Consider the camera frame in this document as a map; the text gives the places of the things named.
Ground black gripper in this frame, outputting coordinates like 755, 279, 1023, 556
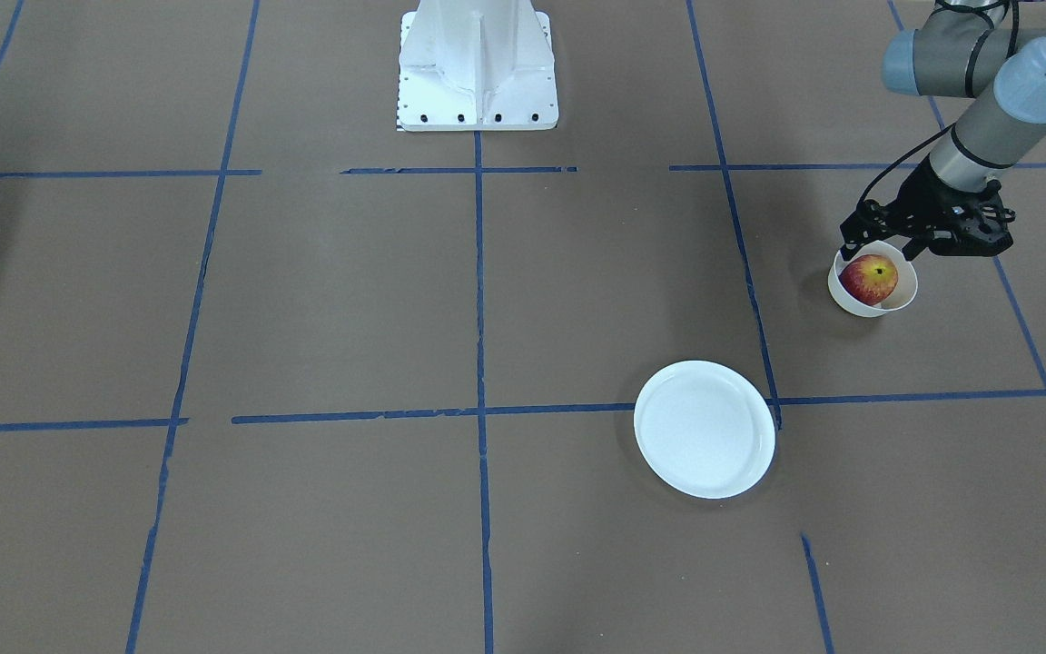
839, 160, 1014, 263

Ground red yellow apple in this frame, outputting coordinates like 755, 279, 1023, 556
838, 255, 900, 306

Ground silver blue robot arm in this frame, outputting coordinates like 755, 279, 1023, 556
840, 1, 1046, 261

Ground white plate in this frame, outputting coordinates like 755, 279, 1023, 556
634, 360, 776, 500

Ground brown paper table cover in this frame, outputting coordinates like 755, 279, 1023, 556
0, 1, 1046, 653

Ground black camera cable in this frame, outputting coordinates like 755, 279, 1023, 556
857, 123, 955, 210

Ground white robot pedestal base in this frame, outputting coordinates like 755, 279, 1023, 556
396, 1, 560, 133

